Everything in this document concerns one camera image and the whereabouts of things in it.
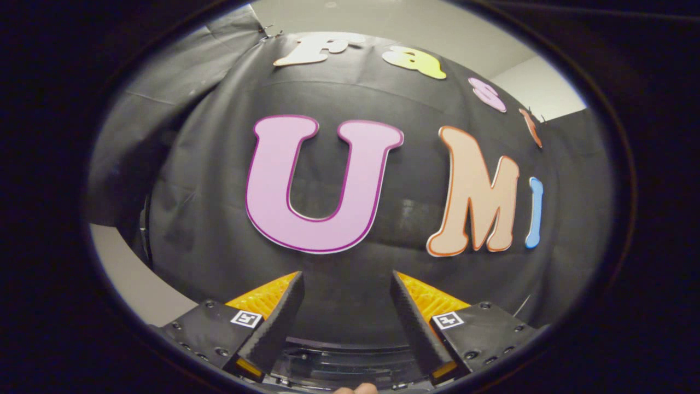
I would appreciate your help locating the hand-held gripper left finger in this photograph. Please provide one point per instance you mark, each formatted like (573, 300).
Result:
(276, 328)

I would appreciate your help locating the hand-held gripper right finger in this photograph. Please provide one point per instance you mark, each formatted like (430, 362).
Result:
(415, 328)

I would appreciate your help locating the black backdrop cloth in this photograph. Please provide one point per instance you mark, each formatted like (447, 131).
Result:
(219, 219)

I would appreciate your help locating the black stand pole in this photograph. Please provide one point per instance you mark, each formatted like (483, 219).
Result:
(145, 235)

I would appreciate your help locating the beige cabinet with dark frame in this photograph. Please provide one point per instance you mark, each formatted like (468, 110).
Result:
(136, 279)

